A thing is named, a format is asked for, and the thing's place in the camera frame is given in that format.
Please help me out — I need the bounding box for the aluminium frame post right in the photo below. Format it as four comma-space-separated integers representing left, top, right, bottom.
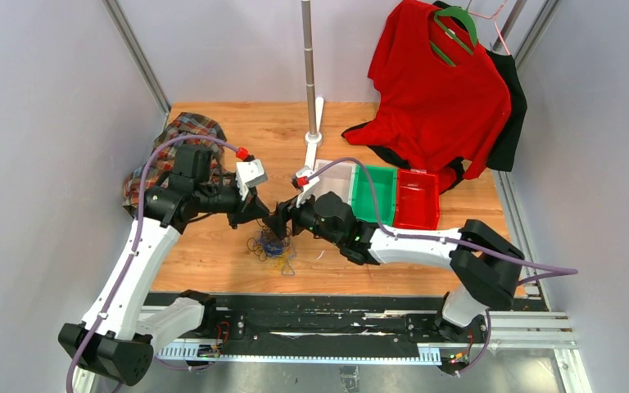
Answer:
514, 0, 561, 69

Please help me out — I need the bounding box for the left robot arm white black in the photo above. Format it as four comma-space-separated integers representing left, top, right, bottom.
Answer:
58, 144, 269, 386

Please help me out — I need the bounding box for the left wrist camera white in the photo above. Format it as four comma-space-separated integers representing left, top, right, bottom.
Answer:
235, 159, 268, 201

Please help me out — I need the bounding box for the white plastic bin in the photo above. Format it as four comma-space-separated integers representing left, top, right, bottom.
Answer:
312, 161, 357, 205

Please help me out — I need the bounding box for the black t-shirt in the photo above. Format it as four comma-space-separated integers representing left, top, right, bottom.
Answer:
432, 0, 528, 173

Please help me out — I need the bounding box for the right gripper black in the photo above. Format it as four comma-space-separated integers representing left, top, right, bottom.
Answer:
263, 187, 343, 248

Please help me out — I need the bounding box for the purple cable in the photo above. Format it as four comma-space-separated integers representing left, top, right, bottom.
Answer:
65, 135, 251, 393
296, 157, 579, 377

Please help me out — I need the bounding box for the plaid flannel shirt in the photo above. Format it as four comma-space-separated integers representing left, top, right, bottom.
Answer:
122, 112, 228, 217

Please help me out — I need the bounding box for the aluminium frame post left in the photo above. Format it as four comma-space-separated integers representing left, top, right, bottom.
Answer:
102, 0, 171, 116

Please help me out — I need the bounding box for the green plastic bin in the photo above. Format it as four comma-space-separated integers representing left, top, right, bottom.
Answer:
351, 165, 397, 226

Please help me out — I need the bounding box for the aluminium frame post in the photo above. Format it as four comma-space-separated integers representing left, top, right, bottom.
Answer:
514, 0, 561, 69
102, 0, 171, 116

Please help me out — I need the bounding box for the metal pole with white base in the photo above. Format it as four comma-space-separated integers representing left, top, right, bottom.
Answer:
301, 0, 324, 169

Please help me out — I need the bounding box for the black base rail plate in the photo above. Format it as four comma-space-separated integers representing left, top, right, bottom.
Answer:
178, 294, 489, 364

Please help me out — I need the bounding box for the red plastic bin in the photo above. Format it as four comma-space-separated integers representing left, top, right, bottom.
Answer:
393, 169, 441, 230

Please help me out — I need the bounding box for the red t-shirt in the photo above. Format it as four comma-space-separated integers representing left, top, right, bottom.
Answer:
342, 1, 511, 192

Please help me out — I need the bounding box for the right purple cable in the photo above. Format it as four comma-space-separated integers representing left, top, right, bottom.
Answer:
296, 157, 579, 377

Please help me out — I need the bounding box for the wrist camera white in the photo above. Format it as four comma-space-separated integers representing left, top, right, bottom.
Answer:
292, 165, 319, 207
235, 159, 268, 201

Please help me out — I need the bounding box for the green clothes hanger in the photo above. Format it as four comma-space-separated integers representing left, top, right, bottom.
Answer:
428, 4, 478, 67

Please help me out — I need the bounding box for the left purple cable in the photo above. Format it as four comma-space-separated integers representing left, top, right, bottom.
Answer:
65, 135, 251, 393

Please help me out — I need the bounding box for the pink wire hanger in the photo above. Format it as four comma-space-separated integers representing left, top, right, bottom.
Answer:
465, 0, 512, 56

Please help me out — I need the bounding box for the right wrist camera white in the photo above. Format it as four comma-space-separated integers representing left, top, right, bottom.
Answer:
292, 165, 319, 207

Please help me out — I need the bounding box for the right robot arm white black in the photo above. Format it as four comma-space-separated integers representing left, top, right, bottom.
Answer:
264, 192, 523, 341

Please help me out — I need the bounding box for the coloured cable bundle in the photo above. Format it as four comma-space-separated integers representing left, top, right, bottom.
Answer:
246, 228, 298, 277

